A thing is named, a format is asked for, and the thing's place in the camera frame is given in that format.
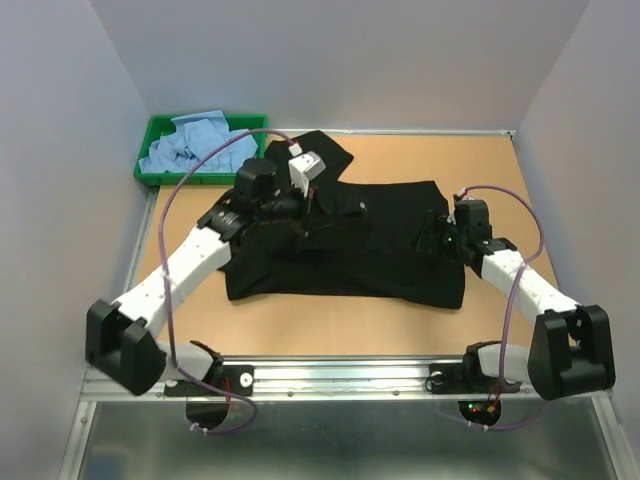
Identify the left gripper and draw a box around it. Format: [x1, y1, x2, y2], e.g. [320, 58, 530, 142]
[256, 178, 336, 238]

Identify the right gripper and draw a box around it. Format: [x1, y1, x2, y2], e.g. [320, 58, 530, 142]
[409, 210, 467, 264]

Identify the black long sleeve shirt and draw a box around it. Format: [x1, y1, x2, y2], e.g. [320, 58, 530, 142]
[222, 130, 465, 310]

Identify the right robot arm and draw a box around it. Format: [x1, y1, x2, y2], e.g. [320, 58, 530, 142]
[417, 199, 616, 400]

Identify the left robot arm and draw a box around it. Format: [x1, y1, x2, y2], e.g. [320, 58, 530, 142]
[85, 152, 326, 396]

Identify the light blue shirt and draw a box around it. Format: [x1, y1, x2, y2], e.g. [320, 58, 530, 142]
[138, 110, 258, 174]

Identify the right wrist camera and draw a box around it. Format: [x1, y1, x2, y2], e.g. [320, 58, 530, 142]
[447, 192, 474, 226]

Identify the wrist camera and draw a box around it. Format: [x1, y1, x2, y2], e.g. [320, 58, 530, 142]
[447, 192, 474, 226]
[288, 152, 326, 197]

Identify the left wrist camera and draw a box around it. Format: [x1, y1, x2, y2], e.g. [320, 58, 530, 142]
[288, 152, 326, 197]

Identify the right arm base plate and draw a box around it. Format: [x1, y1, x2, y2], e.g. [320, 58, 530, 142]
[424, 362, 497, 395]

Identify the aluminium mounting rail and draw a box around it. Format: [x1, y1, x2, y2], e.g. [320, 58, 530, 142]
[60, 356, 638, 479]

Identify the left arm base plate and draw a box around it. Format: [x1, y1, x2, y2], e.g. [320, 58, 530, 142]
[163, 364, 255, 398]

